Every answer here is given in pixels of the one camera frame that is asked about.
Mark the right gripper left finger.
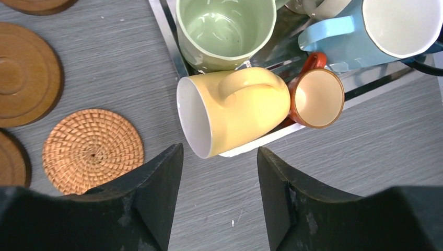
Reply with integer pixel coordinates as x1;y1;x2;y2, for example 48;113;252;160
1;143;183;250

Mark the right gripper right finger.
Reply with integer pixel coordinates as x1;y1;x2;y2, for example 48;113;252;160
257;147;442;250

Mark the woven rattan coaster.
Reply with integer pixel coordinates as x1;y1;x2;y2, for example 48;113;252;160
42;109;144;194

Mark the dark wooden coaster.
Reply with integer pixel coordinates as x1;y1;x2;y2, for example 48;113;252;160
1;0;77;16
1;129;32;188

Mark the yellow cup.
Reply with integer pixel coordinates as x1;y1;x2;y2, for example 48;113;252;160
176;67;290;159

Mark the brown wooden coaster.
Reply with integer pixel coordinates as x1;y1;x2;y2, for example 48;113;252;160
1;22;64;128

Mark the light green mug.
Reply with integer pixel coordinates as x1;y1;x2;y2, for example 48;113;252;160
176;0;287;73

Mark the cream mug tall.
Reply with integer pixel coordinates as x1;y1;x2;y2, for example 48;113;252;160
285;0;351;20

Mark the small brown cup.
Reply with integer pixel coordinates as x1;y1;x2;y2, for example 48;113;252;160
283;52;345;129

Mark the metal tray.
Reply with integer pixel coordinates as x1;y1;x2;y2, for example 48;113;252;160
148;0;424;157

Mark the white light blue mug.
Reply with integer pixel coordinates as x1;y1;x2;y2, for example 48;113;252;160
298;1;442;73

